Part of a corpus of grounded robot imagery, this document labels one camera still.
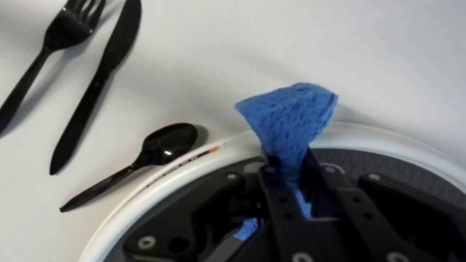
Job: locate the round white-rimmed grey tray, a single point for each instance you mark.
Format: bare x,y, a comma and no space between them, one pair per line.
387,143

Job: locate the black plastic fork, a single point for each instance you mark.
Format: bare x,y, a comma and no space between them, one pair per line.
62,31

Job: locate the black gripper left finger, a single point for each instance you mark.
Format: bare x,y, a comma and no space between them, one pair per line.
281,219

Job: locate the black plastic spoon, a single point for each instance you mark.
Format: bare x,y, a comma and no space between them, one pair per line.
167,143

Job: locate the blue sponge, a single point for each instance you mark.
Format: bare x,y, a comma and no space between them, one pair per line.
288,114

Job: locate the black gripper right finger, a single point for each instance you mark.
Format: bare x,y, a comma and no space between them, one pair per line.
387,223

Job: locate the black plastic knife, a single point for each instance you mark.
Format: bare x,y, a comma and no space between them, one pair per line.
109,53

